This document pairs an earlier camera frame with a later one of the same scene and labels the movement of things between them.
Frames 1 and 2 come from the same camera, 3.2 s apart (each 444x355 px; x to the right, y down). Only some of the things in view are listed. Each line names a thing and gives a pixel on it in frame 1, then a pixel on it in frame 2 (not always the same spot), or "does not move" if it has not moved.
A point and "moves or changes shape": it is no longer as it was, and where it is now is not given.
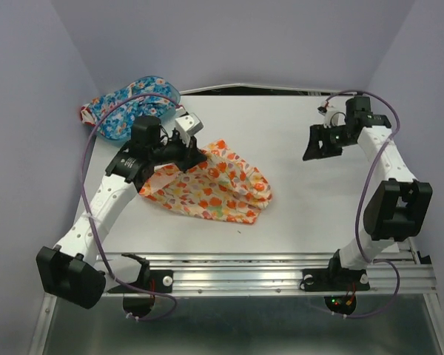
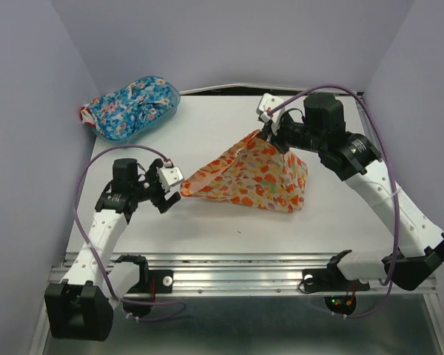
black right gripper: x=318 y=132 to x=277 y=141
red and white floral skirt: x=86 y=115 does not move
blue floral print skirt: x=112 y=115 does not move
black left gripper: x=192 y=155 to x=152 y=174
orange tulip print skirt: x=222 y=186 moves or changes shape
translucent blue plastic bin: x=116 y=123 does not move
